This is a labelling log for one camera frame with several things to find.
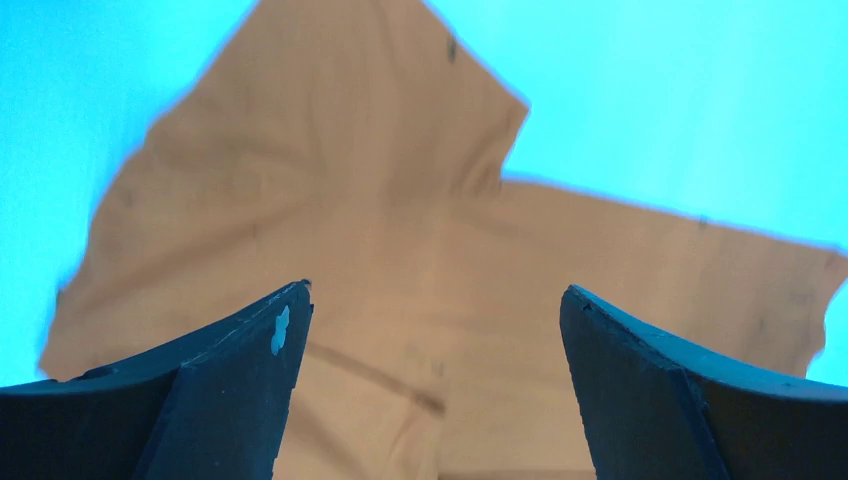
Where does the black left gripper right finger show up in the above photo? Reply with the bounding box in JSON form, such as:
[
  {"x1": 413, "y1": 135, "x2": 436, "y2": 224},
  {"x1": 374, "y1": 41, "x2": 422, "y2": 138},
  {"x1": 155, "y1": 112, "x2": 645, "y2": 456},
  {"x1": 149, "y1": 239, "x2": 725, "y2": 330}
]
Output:
[{"x1": 560, "y1": 286, "x2": 847, "y2": 480}]

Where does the orange t shirt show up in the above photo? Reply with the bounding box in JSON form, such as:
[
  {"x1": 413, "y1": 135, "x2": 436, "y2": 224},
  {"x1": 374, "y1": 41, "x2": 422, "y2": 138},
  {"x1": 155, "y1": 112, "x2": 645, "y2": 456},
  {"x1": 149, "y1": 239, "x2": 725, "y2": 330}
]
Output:
[{"x1": 40, "y1": 1, "x2": 847, "y2": 479}]

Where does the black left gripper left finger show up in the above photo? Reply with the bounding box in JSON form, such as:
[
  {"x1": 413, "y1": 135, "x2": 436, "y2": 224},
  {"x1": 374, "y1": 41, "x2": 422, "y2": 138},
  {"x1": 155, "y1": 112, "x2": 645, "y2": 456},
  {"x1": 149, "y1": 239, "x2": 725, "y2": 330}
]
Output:
[{"x1": 1, "y1": 280, "x2": 313, "y2": 479}]

